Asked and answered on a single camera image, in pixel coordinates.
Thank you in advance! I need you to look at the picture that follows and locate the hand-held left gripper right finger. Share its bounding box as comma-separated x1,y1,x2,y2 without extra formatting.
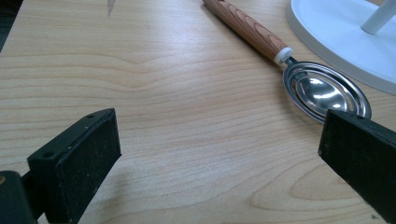
318,109,396,224

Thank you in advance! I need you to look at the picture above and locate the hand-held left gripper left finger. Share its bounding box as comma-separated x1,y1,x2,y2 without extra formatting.
27,107,122,224

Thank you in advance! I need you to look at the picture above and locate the white hook rack stand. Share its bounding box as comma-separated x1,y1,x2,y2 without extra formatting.
285,0,396,96

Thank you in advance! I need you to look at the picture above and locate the wooden-handled metal measuring cup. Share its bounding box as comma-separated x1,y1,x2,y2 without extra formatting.
202,0,373,125

